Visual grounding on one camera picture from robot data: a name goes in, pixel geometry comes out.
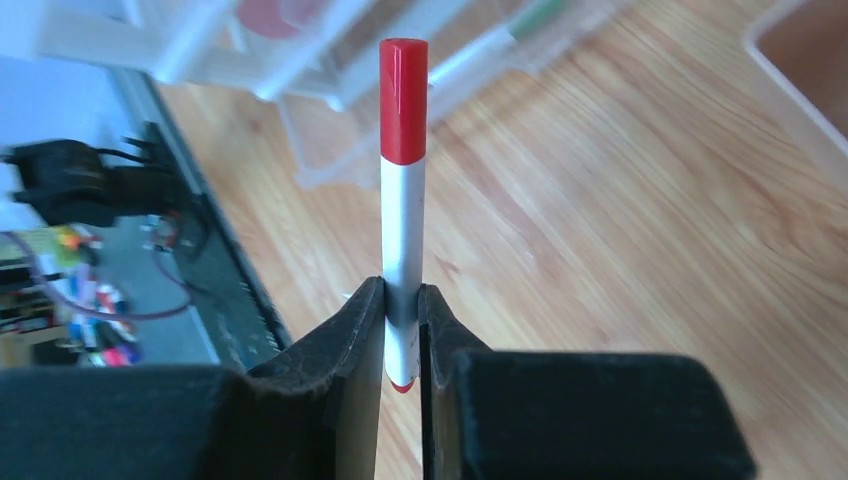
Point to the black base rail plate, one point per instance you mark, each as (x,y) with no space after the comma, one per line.
(232,311)

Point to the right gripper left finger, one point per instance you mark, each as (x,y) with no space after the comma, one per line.
(311,412)

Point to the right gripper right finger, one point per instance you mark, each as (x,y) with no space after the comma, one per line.
(495,414)

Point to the pink plastic file organizer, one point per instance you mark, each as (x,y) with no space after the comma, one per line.
(799,49)

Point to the white plastic drawer unit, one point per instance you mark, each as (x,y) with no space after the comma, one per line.
(316,60)

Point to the green cap white marker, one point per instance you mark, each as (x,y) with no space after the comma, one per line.
(481,56)

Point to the box of assorted markers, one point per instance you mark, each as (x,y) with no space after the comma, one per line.
(54,307)

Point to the red cap white marker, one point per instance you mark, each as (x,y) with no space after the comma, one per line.
(403,105)

